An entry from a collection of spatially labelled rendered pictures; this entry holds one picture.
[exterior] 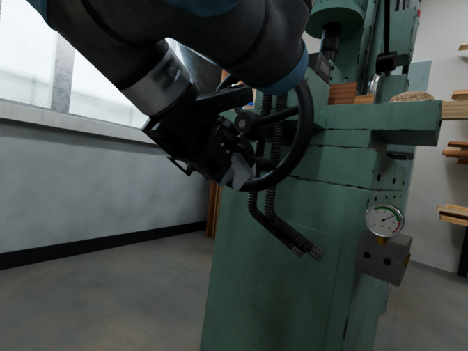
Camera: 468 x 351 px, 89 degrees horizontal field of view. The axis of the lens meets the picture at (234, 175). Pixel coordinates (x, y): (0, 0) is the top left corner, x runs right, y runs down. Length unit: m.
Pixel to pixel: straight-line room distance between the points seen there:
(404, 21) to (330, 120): 0.52
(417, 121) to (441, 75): 2.65
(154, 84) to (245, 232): 0.57
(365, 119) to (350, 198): 0.18
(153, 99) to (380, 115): 0.48
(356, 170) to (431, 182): 2.46
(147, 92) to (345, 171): 0.47
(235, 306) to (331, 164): 0.52
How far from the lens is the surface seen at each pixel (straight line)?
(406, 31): 1.05
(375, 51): 1.06
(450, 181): 3.05
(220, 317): 0.91
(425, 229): 3.07
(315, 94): 0.63
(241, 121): 0.52
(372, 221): 0.53
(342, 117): 0.63
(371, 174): 0.59
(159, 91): 0.27
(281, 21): 0.27
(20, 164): 1.66
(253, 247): 0.74
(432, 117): 0.60
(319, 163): 0.63
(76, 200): 1.76
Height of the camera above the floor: 0.73
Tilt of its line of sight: 3 degrees down
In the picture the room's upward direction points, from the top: 8 degrees clockwise
